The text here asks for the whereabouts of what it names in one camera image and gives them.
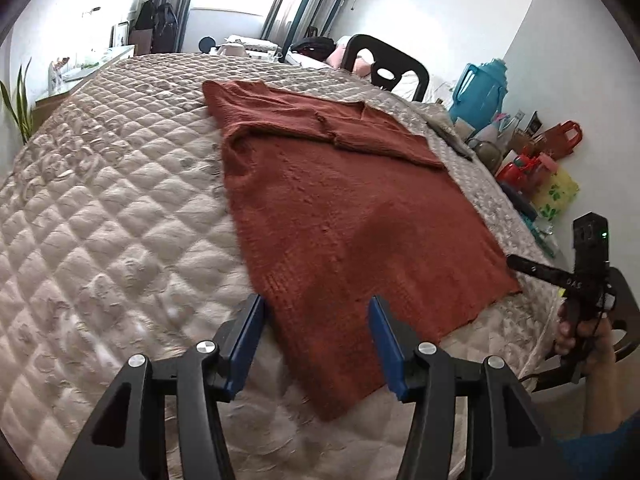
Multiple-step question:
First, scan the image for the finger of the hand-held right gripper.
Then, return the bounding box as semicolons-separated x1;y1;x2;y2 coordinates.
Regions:
506;254;577;292

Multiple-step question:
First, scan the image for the white spray bottle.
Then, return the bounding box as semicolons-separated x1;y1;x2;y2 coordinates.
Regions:
480;112;508;143

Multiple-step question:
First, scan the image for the clear glass bottle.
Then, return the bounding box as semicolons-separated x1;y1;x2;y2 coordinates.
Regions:
504;110;526;148

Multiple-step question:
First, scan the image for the black bag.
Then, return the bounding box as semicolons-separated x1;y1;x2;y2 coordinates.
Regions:
290;36;337;56

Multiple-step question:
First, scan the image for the glass teapot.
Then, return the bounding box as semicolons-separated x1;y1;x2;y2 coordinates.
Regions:
470;140;503;171

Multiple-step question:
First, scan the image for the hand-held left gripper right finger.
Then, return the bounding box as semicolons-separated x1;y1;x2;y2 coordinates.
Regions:
368;296;571;480

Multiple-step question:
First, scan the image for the yellow leaf print bag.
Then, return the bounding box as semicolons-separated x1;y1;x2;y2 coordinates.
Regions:
530;166;581;222

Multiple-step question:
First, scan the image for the dark blue glasses case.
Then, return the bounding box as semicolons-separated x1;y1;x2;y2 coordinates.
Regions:
500;182;538;218

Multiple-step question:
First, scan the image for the rust knit sweater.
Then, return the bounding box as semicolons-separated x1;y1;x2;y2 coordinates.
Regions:
201;80;523;422

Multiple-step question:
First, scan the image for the person's right forearm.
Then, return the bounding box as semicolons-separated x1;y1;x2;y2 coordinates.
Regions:
560;355;640;480

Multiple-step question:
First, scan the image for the pink pillow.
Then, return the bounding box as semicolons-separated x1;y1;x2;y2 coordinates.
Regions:
326;35;375;75

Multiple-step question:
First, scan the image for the green potted plant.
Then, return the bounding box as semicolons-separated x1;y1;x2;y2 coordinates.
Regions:
0;57;35;146

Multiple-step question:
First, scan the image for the red gift bag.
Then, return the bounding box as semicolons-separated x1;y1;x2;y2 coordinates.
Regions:
537;120;584;161

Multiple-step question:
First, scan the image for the black plastic chair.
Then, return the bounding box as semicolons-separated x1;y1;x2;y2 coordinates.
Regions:
344;34;431;103

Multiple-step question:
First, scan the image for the large black backpack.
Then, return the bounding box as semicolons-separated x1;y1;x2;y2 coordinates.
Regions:
151;2;180;55

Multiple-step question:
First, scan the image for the small black backpack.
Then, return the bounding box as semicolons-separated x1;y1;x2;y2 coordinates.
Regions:
134;0;157;31

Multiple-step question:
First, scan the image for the beige quilted floral blanket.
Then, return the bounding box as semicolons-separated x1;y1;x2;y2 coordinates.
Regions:
0;52;563;480

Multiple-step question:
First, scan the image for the brown cardboard box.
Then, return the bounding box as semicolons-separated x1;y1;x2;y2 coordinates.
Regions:
129;29;153;56

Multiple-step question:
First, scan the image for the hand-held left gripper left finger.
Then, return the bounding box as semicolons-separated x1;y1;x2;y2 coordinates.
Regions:
57;292;266;480

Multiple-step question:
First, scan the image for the person's right hand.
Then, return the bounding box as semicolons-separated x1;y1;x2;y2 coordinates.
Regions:
554;305;615;361

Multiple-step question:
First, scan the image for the pink tumbler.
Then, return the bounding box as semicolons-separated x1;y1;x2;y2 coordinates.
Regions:
536;154;560;186

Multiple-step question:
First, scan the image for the teal thermos jug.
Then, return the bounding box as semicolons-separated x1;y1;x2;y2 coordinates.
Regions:
448;57;507;126

